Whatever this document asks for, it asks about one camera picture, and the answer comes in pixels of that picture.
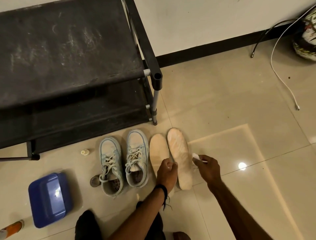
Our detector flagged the blue plastic basin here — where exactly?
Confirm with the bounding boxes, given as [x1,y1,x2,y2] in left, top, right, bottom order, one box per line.
[28,173,73,228]

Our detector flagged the person's right forearm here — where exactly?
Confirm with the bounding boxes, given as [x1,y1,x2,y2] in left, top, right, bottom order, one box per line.
[208,182,275,240]

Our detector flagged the person's left forearm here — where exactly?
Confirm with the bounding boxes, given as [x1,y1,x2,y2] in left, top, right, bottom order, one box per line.
[108,185,171,240]

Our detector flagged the white charging cable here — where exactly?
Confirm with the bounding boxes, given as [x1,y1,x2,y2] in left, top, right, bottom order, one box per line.
[271,4,316,111]

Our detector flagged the white cleaning cloth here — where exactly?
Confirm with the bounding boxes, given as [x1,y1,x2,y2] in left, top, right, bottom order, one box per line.
[192,153,208,169]

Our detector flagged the person's left hand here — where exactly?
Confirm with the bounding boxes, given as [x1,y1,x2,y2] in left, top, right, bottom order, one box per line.
[156,158,179,193]

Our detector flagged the person's right hand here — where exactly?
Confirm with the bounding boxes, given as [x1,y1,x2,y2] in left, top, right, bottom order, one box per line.
[192,155,223,194]

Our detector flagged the orange and white bottle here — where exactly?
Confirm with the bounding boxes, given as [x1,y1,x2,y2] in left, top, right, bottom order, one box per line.
[0,220,25,239]

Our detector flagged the person's black trousers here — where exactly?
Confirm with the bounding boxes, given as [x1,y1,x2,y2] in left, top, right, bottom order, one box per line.
[75,201,166,240]

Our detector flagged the light blue laced sneaker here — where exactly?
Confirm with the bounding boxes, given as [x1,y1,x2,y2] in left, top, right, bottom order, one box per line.
[125,129,149,188]
[99,137,124,197]

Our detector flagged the black cable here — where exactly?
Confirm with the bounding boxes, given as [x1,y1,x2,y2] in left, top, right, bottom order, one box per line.
[250,19,298,58]

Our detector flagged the black string wristband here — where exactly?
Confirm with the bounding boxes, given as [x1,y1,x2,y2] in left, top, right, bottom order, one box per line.
[154,184,173,211]

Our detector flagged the beige shoe insole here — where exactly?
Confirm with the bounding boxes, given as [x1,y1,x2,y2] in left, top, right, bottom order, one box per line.
[167,128,193,190]
[149,134,175,199]

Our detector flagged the black shoe rack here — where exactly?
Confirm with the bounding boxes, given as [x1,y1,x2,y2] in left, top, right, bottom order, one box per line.
[0,0,163,162]

